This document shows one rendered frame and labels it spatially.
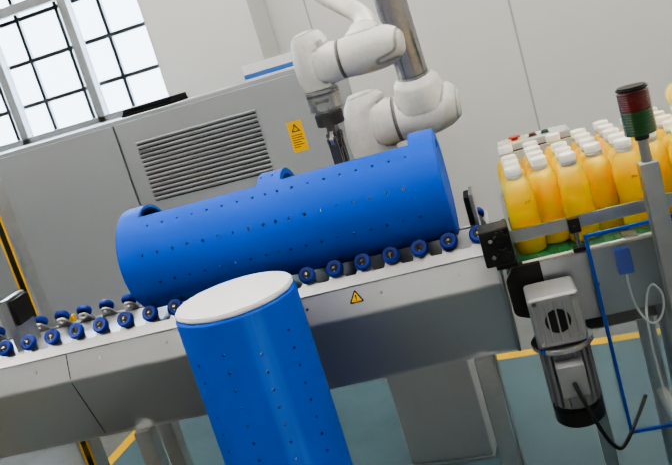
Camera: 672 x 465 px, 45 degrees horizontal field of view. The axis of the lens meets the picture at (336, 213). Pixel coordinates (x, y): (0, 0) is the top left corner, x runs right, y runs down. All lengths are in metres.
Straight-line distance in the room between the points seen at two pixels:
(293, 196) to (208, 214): 0.23
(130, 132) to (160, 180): 0.27
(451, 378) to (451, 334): 0.74
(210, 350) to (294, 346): 0.18
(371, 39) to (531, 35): 2.82
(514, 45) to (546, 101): 0.37
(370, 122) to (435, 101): 0.22
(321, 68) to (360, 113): 0.62
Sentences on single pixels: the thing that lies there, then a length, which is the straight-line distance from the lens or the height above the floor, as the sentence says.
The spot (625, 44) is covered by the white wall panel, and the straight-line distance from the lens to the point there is 4.87.
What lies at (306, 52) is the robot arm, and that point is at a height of 1.50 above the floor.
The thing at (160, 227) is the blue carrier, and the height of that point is 1.18.
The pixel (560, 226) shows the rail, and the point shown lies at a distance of 1.96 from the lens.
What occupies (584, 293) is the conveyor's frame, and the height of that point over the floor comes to 0.80.
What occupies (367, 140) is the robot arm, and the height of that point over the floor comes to 1.17.
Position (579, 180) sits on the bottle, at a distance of 1.98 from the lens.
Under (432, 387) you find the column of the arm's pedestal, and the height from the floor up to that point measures 0.30.
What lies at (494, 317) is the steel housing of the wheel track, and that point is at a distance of 2.12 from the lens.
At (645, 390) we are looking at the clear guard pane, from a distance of 2.06.
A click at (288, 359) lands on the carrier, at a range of 1.81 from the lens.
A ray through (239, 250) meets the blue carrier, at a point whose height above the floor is 1.08.
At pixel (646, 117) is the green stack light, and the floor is 1.19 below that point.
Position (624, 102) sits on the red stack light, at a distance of 1.75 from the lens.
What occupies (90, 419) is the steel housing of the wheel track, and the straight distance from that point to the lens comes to 2.50.
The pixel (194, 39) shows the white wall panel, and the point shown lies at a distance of 4.98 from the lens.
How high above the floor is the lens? 1.51
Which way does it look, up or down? 11 degrees down
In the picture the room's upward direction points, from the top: 17 degrees counter-clockwise
